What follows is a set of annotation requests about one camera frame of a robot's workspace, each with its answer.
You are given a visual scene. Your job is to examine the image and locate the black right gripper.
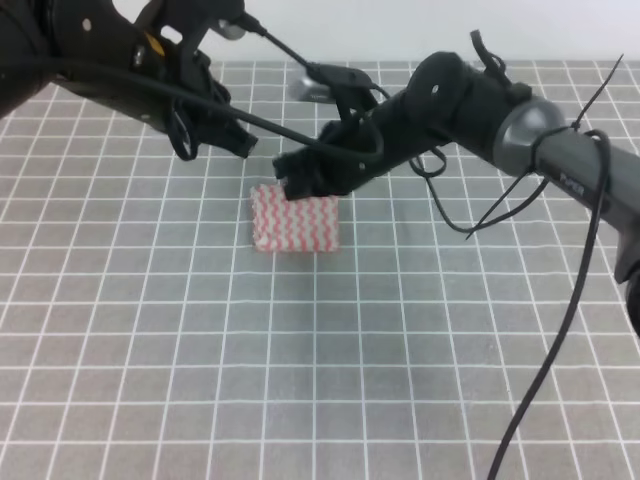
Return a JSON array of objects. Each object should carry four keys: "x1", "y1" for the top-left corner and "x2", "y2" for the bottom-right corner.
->
[{"x1": 272, "y1": 52, "x2": 505, "y2": 201}]

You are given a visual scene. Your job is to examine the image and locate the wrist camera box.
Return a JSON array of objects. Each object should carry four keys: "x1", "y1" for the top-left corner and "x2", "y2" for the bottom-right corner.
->
[
  {"x1": 287, "y1": 63, "x2": 378, "y2": 120},
  {"x1": 135, "y1": 0, "x2": 245, "y2": 48}
]

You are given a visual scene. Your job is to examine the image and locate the black right camera cable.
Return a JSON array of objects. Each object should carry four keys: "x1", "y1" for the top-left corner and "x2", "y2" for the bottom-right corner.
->
[{"x1": 409, "y1": 54, "x2": 626, "y2": 480}]

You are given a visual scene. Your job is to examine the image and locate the black camera cable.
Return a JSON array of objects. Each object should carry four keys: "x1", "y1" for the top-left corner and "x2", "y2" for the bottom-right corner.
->
[
  {"x1": 409, "y1": 54, "x2": 626, "y2": 480},
  {"x1": 29, "y1": 12, "x2": 386, "y2": 164}
]

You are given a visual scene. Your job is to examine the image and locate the black left camera cable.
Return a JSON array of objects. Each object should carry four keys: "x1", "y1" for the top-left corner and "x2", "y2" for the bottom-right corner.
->
[{"x1": 29, "y1": 12, "x2": 386, "y2": 164}]

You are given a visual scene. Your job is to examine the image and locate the grey checked tablecloth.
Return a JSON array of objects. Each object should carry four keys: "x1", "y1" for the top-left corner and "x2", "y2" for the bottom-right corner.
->
[{"x1": 0, "y1": 60, "x2": 640, "y2": 480}]

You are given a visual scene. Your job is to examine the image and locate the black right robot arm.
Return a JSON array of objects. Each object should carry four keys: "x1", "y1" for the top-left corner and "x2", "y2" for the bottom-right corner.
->
[{"x1": 273, "y1": 32, "x2": 639, "y2": 327}]

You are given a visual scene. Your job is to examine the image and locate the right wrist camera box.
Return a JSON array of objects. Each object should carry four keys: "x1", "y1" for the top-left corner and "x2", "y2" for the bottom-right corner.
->
[{"x1": 287, "y1": 63, "x2": 378, "y2": 120}]

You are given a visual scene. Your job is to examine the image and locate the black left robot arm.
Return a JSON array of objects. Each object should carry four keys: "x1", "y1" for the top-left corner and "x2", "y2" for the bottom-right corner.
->
[{"x1": 1, "y1": 1, "x2": 257, "y2": 161}]

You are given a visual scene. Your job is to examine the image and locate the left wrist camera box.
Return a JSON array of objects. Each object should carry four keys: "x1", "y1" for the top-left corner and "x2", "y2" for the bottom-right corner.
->
[{"x1": 135, "y1": 0, "x2": 245, "y2": 48}]

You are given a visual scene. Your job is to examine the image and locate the pink white wavy towel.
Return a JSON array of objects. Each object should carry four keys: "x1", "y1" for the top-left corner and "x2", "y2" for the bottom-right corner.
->
[{"x1": 250, "y1": 184, "x2": 340, "y2": 253}]

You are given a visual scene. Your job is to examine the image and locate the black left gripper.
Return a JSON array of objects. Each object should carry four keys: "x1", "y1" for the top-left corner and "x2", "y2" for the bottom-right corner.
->
[{"x1": 31, "y1": 1, "x2": 258, "y2": 159}]

